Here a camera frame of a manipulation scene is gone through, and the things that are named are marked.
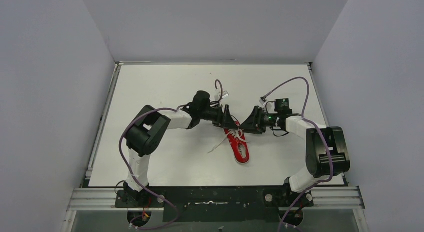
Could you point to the aluminium frame rail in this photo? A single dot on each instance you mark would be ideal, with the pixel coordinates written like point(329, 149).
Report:
point(198, 147)

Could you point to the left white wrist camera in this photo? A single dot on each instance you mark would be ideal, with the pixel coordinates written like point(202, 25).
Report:
point(221, 95)

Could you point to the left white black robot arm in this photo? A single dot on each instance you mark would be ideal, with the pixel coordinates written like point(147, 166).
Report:
point(146, 131)

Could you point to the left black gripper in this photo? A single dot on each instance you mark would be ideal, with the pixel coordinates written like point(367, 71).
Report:
point(224, 116)

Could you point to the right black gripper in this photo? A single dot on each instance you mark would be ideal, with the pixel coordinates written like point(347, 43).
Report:
point(254, 124)

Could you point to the white shoelace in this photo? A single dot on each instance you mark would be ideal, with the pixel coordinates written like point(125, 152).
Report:
point(236, 134)

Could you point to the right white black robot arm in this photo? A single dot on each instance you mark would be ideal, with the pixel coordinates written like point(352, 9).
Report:
point(326, 153)

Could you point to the red sneaker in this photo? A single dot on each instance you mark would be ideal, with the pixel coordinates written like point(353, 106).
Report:
point(240, 149)

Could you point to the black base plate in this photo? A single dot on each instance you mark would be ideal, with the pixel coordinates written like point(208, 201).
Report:
point(217, 204)

